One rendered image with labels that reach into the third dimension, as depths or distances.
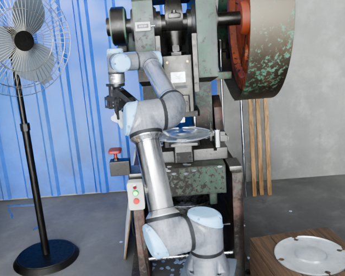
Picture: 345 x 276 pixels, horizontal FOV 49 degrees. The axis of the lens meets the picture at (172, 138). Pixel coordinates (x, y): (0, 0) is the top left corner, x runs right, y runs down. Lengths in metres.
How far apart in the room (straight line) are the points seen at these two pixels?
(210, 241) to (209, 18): 1.05
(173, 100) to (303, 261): 0.83
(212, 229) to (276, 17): 0.88
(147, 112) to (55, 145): 2.10
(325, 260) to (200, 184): 0.64
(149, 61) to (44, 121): 1.80
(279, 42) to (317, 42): 1.73
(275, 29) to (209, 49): 0.37
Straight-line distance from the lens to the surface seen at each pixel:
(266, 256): 1.70
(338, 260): 1.72
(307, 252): 1.73
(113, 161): 1.83
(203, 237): 1.28
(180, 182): 1.87
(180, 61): 1.91
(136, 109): 1.30
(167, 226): 1.24
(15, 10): 2.12
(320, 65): 3.41
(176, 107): 1.34
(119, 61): 1.62
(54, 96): 3.25
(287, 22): 1.66
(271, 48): 1.67
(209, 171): 1.86
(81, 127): 3.25
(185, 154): 1.89
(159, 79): 1.50
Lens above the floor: 1.24
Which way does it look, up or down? 14 degrees down
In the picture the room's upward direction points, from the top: 4 degrees counter-clockwise
